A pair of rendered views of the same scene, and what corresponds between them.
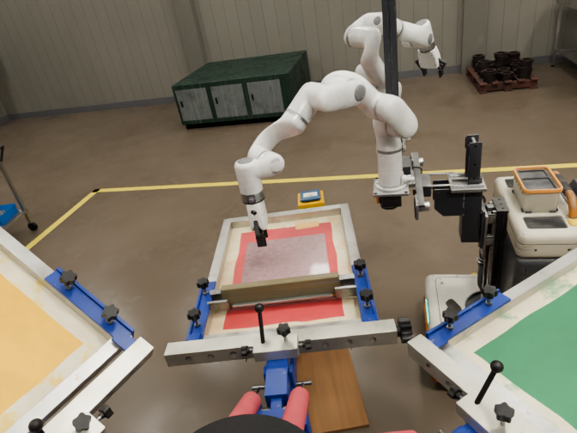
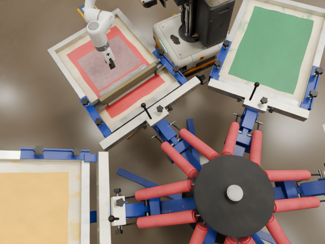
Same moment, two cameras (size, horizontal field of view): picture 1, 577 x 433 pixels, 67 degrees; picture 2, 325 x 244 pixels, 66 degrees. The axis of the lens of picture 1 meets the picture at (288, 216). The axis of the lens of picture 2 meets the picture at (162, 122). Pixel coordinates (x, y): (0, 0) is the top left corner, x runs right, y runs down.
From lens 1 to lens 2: 0.67 m
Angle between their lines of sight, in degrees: 43
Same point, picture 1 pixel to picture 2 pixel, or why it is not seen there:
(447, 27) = not seen: outside the picture
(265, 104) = not seen: outside the picture
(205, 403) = (80, 143)
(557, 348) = (255, 57)
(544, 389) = (258, 78)
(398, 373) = not seen: hidden behind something
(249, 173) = (101, 33)
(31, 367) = (58, 199)
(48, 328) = (45, 178)
